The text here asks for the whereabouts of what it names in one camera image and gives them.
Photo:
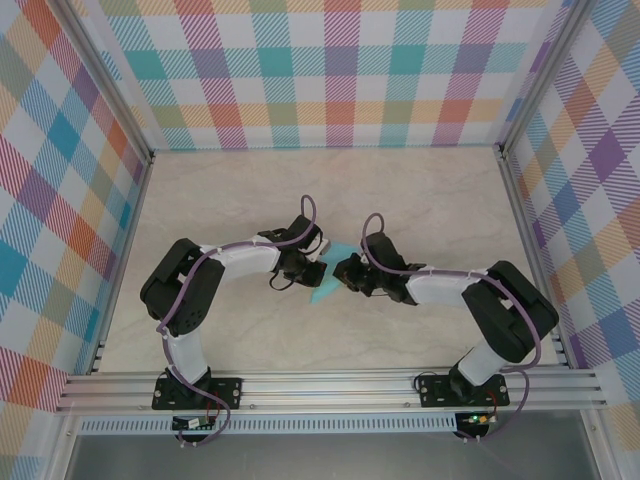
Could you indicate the teal paper sheet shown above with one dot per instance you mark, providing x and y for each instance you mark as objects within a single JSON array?
[{"x": 322, "y": 292}]

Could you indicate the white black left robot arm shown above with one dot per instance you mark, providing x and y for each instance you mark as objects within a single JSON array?
[{"x": 250, "y": 257}]

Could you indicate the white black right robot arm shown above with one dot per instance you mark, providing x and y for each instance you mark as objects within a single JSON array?
[{"x": 440, "y": 290}]

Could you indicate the circuit board with green light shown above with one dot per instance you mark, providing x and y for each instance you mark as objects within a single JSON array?
[{"x": 477, "y": 420}]

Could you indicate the small black circuit board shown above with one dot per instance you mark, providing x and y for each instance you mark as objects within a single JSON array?
[{"x": 192, "y": 424}]

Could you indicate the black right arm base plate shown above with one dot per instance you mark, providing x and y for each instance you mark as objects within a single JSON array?
[{"x": 435, "y": 390}]

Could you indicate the aluminium mounting rail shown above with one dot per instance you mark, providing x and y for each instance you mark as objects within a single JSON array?
[{"x": 325, "y": 392}]

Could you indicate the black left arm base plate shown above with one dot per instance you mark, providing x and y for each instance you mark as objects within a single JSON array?
[{"x": 227, "y": 390}]

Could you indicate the aluminium side rail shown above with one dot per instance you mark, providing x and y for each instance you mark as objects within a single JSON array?
[
  {"x": 535, "y": 260},
  {"x": 122, "y": 260}
]

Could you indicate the aluminium frame post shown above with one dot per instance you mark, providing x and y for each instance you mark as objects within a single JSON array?
[
  {"x": 547, "y": 80},
  {"x": 107, "y": 80}
]

